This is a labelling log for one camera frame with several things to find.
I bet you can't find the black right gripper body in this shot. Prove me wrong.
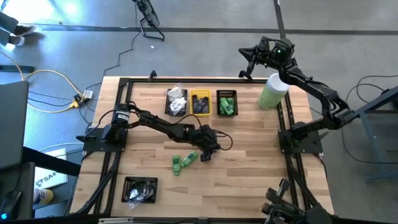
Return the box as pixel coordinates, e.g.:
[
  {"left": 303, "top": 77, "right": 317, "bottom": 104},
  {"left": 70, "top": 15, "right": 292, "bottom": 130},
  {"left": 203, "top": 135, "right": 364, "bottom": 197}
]
[{"left": 247, "top": 35, "right": 276, "bottom": 73}]

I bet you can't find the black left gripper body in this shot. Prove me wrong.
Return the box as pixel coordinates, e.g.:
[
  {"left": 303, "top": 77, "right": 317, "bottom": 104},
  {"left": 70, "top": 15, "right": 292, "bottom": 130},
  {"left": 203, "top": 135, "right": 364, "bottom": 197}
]
[{"left": 189, "top": 124, "right": 222, "bottom": 153}]

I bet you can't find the black round item clear bag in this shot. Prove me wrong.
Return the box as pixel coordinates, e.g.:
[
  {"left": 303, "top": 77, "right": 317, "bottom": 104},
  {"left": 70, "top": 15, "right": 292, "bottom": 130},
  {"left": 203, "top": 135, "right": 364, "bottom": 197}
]
[
  {"left": 139, "top": 181, "right": 155, "bottom": 200},
  {"left": 126, "top": 183, "right": 150, "bottom": 210}
]

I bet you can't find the yellow slotted plastic basket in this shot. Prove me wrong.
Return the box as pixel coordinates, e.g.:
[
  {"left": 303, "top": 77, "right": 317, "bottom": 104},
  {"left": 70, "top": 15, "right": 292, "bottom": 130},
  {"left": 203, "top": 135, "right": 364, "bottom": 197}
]
[{"left": 189, "top": 88, "right": 213, "bottom": 118}]

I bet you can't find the black slotted plastic basket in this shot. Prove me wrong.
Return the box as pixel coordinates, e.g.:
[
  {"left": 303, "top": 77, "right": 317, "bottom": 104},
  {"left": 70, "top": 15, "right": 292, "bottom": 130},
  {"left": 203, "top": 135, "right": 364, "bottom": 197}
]
[
  {"left": 164, "top": 88, "right": 188, "bottom": 117},
  {"left": 216, "top": 89, "right": 239, "bottom": 118}
]

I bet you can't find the green disinfecting wipes canister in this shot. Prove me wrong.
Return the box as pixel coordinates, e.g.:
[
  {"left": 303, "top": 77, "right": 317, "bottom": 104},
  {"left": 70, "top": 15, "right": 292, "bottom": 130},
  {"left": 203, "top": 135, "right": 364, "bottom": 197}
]
[{"left": 257, "top": 73, "right": 291, "bottom": 111}]

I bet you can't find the wide black slotted basket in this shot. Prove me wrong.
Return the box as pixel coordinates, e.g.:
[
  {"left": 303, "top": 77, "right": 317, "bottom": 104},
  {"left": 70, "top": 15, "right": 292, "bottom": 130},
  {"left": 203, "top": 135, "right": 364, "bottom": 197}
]
[{"left": 121, "top": 176, "right": 159, "bottom": 205}]

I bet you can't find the black floor fan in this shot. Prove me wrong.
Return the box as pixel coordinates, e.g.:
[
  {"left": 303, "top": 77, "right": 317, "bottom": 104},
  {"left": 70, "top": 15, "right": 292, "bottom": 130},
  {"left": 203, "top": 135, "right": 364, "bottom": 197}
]
[{"left": 132, "top": 0, "right": 165, "bottom": 42}]

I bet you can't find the grey metal bench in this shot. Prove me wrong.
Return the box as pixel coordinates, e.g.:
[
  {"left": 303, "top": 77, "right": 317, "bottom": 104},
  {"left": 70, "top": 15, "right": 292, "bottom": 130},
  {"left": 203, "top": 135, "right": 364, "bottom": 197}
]
[{"left": 343, "top": 85, "right": 398, "bottom": 184}]

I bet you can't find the black desk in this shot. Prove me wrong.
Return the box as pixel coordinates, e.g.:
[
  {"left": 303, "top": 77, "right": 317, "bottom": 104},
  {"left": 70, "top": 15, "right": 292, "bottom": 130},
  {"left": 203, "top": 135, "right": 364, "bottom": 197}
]
[{"left": 0, "top": 146, "right": 82, "bottom": 220}]

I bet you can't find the white printed cardboard box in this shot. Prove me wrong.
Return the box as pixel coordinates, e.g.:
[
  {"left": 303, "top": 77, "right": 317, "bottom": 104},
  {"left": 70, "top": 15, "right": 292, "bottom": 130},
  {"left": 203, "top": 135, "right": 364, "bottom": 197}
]
[{"left": 33, "top": 147, "right": 69, "bottom": 190}]

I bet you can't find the white and yellow item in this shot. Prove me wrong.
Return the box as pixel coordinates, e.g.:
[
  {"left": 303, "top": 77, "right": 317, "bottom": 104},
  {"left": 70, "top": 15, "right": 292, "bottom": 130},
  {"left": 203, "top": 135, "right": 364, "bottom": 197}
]
[{"left": 33, "top": 188, "right": 54, "bottom": 205}]

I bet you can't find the black computer mouse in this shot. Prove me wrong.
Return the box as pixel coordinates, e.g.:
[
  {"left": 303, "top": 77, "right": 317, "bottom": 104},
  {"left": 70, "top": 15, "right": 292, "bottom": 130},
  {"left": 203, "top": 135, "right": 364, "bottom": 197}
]
[{"left": 0, "top": 190, "right": 23, "bottom": 220}]

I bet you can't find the black flat floor bar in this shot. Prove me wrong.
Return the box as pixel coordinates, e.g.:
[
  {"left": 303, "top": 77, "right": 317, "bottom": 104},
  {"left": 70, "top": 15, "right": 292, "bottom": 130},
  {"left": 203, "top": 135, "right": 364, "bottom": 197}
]
[{"left": 0, "top": 65, "right": 35, "bottom": 74}]

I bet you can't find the person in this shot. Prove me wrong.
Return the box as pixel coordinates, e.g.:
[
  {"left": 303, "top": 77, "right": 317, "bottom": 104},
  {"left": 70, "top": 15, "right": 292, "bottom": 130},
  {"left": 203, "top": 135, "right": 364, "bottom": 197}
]
[{"left": 0, "top": 11, "right": 37, "bottom": 47}]

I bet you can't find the black aluminium table frame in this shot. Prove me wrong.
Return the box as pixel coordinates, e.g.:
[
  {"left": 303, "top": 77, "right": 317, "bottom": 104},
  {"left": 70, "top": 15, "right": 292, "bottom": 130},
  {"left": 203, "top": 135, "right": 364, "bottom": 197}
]
[{"left": 74, "top": 77, "right": 335, "bottom": 218}]

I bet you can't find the black looped floor cable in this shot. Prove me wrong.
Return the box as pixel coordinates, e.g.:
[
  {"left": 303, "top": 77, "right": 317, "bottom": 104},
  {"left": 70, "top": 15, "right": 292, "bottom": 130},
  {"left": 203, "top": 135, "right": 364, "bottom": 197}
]
[{"left": 341, "top": 73, "right": 398, "bottom": 166}]

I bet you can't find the silver metal bracket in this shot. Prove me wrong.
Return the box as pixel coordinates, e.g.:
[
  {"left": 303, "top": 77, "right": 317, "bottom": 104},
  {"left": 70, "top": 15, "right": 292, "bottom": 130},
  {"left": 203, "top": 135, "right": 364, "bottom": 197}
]
[{"left": 98, "top": 217, "right": 134, "bottom": 224}]

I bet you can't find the black fan power cable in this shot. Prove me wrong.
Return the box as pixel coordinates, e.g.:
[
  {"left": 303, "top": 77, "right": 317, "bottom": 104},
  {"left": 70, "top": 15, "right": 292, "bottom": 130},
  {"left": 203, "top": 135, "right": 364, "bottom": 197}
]
[{"left": 79, "top": 2, "right": 142, "bottom": 124}]

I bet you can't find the yellow floor cable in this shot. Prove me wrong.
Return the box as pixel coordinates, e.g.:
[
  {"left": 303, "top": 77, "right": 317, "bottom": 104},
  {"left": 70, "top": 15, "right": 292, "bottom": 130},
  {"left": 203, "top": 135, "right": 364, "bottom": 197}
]
[{"left": 0, "top": 51, "right": 85, "bottom": 113}]

